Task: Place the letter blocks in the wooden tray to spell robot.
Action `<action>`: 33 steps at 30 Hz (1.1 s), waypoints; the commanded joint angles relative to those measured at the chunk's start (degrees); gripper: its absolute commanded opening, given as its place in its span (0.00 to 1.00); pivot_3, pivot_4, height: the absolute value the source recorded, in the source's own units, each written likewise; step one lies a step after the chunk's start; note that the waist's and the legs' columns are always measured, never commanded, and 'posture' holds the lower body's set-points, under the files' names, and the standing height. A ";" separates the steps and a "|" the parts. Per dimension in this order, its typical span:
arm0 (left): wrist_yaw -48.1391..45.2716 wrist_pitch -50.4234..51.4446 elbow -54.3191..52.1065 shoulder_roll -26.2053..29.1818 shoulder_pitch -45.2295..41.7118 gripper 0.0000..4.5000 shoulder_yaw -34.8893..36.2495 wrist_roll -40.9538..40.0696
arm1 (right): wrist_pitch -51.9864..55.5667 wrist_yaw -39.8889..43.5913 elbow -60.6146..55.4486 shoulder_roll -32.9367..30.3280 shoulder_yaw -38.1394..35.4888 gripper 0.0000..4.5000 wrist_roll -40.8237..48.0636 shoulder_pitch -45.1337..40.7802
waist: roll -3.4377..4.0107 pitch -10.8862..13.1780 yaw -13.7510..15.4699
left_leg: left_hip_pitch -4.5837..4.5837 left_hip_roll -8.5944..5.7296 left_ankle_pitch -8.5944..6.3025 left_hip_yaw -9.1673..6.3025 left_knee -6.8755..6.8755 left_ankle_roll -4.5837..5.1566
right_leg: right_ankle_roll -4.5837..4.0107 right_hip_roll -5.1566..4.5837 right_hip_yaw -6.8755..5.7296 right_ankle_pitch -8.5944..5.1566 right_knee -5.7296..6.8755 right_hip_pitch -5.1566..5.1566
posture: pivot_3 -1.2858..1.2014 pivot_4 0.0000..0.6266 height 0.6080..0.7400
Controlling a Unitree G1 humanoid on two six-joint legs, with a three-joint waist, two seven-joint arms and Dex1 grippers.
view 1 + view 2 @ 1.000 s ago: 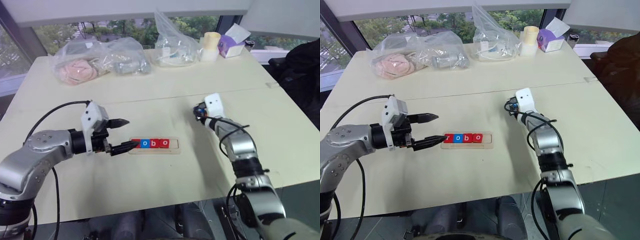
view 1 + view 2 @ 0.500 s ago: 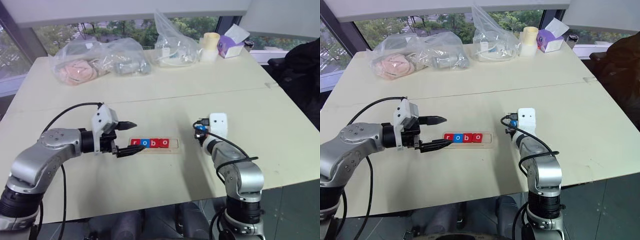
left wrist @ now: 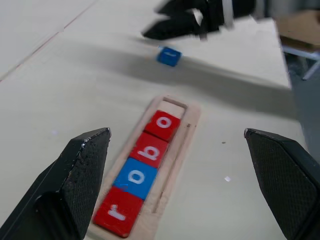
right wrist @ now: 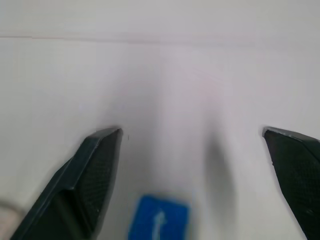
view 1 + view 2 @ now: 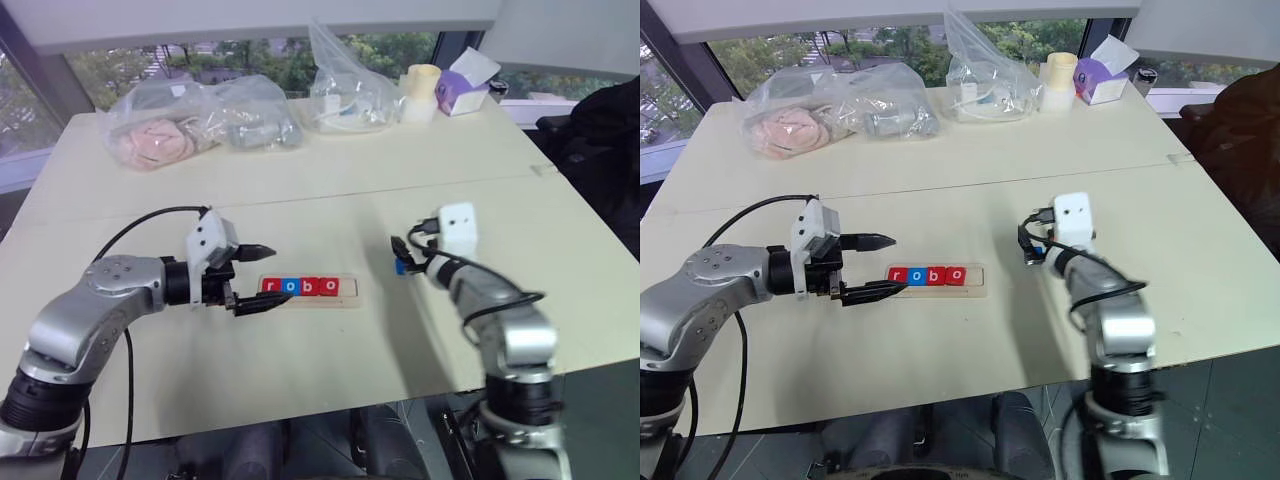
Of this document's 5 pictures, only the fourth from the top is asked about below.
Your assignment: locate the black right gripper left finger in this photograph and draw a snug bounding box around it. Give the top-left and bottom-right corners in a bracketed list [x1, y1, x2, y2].
[8, 127, 123, 240]

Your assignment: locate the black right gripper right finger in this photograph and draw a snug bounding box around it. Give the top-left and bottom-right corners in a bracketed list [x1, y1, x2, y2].
[261, 126, 320, 240]

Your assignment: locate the blue t tile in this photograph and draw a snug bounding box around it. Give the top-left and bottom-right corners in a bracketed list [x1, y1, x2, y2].
[127, 194, 191, 240]

